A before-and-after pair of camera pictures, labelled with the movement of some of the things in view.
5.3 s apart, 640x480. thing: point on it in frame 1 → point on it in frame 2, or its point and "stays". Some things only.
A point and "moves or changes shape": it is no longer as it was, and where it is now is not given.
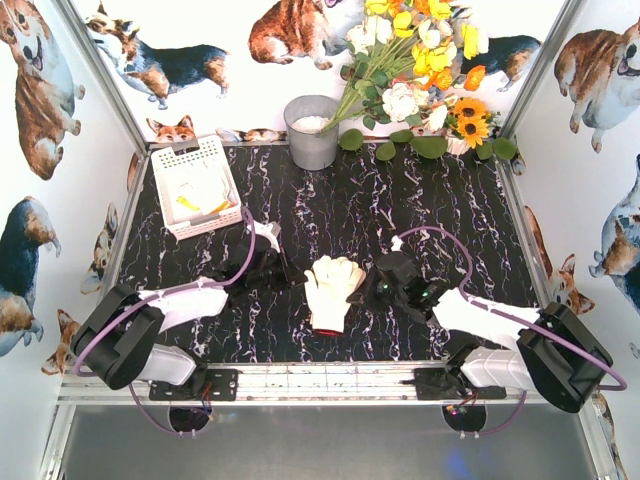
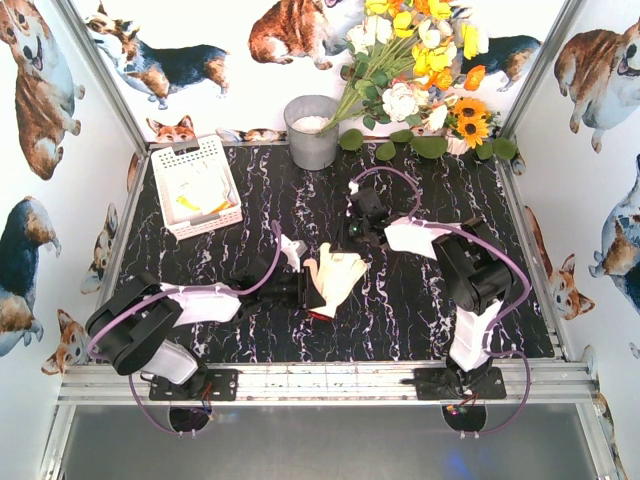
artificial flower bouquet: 405,58 stays
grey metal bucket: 306,116 stays
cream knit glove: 331,282 moves or changes shape
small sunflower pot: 468,122 stays
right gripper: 373,285 → 347,232
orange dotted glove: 205,190 stays
